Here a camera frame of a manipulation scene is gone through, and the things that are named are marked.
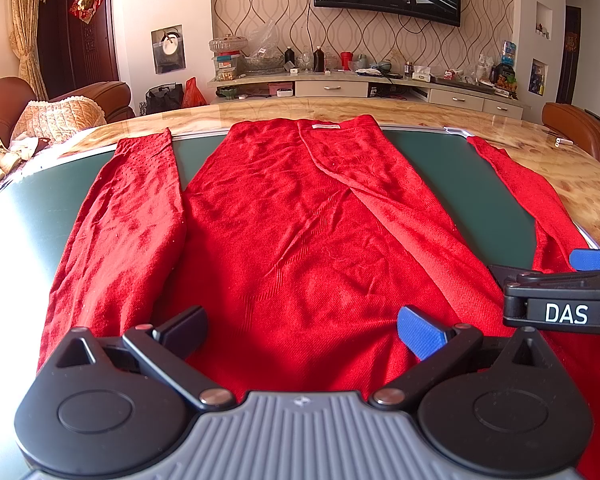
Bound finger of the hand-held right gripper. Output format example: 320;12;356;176
488;264;600;288
569;248;600;273

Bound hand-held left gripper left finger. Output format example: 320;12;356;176
55;305;238;411

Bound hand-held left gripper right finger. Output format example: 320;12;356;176
369;305;556;408

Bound red knit cardigan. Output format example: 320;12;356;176
36;114;600;480

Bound round wooden table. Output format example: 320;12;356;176
0;97;600;480

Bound green table mat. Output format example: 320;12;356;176
0;127;600;411

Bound brown leather chair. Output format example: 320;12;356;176
541;102;600;166

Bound black bag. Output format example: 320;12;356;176
145;83;185;116

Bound red plastic bag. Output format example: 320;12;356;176
182;77;209;109

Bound brown leather armchair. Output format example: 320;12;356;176
50;81;136;124

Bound beige quilted sofa cover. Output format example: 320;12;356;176
11;99;107;145

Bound beige tv cabinet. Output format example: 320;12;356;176
207;71;526;121

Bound clear plastic container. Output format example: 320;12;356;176
211;53;244;81

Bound glass tray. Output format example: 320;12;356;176
242;55;285;74

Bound lidded glass dish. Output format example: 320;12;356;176
209;34;249;54

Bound dark wooden door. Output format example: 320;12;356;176
39;0;121;97

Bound red door ornament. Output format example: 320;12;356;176
69;0;105;25

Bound gold curtain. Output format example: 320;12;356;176
10;0;52;102

